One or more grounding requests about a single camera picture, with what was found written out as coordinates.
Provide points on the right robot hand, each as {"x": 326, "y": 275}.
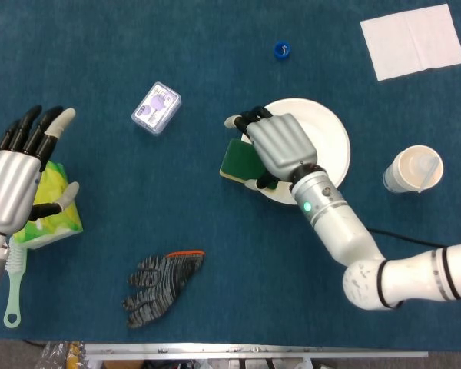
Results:
{"x": 284, "y": 146}

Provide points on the clear plastic tube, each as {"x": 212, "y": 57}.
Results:
{"x": 428, "y": 173}

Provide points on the green yellow sponge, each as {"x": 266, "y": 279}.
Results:
{"x": 238, "y": 161}

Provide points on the white cup with straw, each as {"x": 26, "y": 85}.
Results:
{"x": 397, "y": 180}

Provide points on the blue bottle cap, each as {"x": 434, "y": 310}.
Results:
{"x": 282, "y": 50}

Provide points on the white round plate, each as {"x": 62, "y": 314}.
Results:
{"x": 330, "y": 130}

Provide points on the yellow green tissue pack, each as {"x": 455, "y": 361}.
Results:
{"x": 67, "y": 222}

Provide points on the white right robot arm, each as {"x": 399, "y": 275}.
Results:
{"x": 338, "y": 227}

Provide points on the clear box purple label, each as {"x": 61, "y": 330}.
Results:
{"x": 156, "y": 107}

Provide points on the crinkled clear plastic bag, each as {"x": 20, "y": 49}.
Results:
{"x": 57, "y": 355}

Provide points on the aluminium table rail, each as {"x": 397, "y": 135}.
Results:
{"x": 253, "y": 351}

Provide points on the grey striped work glove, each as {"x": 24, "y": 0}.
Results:
{"x": 161, "y": 284}

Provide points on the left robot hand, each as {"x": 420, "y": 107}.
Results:
{"x": 7, "y": 184}

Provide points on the white paper napkin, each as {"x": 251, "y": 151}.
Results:
{"x": 411, "y": 42}

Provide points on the mint green brush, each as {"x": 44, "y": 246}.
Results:
{"x": 13, "y": 292}

